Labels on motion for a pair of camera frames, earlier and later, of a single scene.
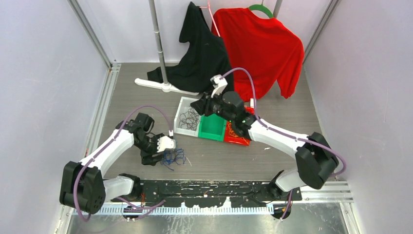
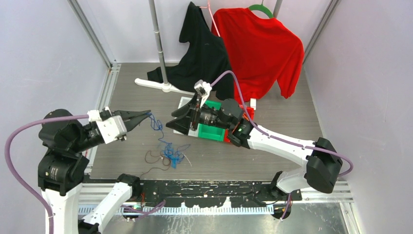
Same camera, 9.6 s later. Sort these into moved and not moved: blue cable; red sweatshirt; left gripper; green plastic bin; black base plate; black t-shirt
Moved: left gripper; blue cable
Not moved: green plastic bin; red sweatshirt; black base plate; black t-shirt
